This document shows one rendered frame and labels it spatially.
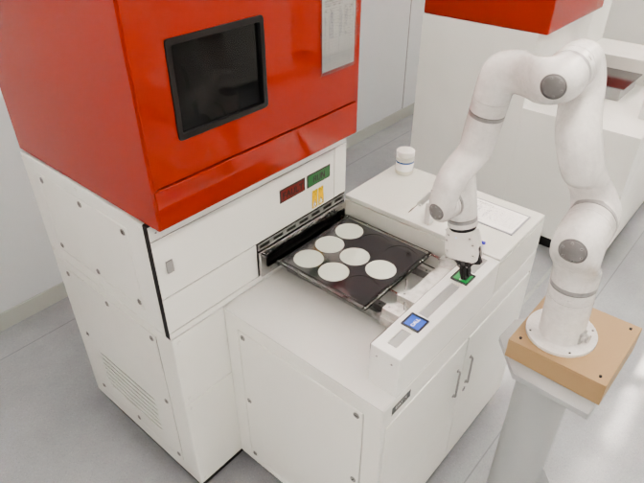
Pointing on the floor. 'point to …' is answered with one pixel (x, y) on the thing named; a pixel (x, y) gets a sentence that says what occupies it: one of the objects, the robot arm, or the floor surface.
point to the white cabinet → (406, 448)
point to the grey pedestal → (531, 422)
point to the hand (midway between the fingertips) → (465, 271)
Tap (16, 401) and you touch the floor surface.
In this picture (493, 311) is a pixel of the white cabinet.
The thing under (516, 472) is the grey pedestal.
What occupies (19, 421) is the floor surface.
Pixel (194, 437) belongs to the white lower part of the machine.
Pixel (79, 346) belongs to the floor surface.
